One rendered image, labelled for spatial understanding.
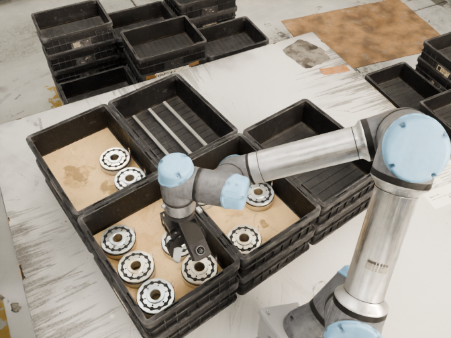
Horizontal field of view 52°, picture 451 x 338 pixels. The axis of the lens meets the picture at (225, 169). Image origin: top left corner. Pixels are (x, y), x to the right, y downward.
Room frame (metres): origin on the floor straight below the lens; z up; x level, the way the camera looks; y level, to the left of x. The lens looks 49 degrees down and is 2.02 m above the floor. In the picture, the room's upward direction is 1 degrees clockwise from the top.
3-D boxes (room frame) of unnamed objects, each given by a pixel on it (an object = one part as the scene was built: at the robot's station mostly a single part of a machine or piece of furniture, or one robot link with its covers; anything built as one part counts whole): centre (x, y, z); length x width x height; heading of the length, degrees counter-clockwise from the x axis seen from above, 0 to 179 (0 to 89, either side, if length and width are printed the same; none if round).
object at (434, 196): (1.15, -0.78, 0.70); 0.33 x 0.23 x 0.01; 27
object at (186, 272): (0.63, 0.07, 0.86); 0.10 x 0.10 x 0.01
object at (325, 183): (1.04, -0.29, 0.87); 0.40 x 0.30 x 0.11; 37
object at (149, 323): (0.68, 0.19, 0.92); 0.40 x 0.30 x 0.02; 37
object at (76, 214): (1.00, 0.43, 0.92); 0.40 x 0.30 x 0.02; 37
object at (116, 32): (2.54, 0.53, 0.31); 0.40 x 0.30 x 0.34; 117
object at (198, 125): (1.18, 0.19, 0.87); 0.40 x 0.30 x 0.11; 37
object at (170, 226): (0.64, 0.11, 1.09); 0.09 x 0.08 x 0.12; 31
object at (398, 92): (2.05, -1.02, 0.26); 0.40 x 0.30 x 0.23; 27
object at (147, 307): (0.55, 0.18, 0.86); 0.10 x 0.10 x 0.01
